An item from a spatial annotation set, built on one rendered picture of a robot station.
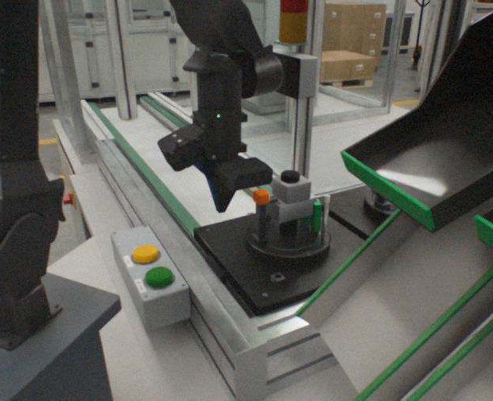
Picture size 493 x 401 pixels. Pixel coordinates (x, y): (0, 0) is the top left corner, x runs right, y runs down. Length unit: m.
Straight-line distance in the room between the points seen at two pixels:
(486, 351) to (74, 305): 0.39
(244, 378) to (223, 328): 0.07
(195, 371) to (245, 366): 0.12
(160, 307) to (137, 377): 0.10
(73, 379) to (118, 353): 0.23
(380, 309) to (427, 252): 0.08
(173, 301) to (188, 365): 0.09
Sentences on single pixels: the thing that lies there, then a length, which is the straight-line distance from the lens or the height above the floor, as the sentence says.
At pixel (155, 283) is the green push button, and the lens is 0.66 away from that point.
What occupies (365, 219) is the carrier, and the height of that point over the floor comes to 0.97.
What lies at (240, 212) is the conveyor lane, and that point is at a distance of 0.94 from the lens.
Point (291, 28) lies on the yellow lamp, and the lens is 0.82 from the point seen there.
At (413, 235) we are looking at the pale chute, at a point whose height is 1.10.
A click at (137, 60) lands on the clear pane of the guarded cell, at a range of 1.92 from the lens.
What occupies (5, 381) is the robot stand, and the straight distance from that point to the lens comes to 0.44.
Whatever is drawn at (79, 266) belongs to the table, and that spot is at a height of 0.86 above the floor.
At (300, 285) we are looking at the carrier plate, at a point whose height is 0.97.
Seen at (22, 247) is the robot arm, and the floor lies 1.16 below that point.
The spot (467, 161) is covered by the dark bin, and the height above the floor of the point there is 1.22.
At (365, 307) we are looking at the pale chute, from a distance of 0.52.
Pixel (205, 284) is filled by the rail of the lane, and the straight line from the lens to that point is 0.67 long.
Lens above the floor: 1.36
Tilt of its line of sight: 27 degrees down
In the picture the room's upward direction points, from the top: straight up
